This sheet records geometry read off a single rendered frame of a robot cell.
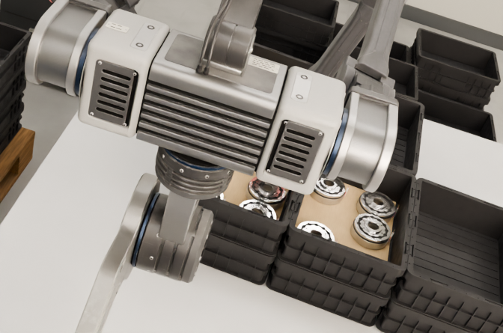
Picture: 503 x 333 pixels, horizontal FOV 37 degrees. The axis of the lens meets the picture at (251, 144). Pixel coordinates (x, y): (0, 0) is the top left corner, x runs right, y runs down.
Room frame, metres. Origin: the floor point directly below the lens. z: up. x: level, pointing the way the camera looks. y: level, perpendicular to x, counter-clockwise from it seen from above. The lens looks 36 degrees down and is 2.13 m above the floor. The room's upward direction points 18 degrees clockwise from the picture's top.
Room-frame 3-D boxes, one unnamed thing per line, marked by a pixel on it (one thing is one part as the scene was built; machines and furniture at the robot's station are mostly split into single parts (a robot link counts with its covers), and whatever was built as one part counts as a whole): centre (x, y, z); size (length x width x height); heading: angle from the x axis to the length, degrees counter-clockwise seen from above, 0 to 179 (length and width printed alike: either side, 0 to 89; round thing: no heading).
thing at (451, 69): (3.30, -0.79, 0.37); 0.40 x 0.30 x 0.45; 91
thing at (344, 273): (1.55, -0.31, 0.87); 0.40 x 0.30 x 0.11; 177
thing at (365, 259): (1.55, -0.31, 0.92); 0.40 x 0.30 x 0.02; 177
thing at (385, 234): (1.55, -0.37, 0.86); 0.10 x 0.10 x 0.01
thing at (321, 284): (1.55, -0.31, 0.76); 0.40 x 0.30 x 0.12; 177
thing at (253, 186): (1.56, -0.08, 0.86); 0.10 x 0.10 x 0.01
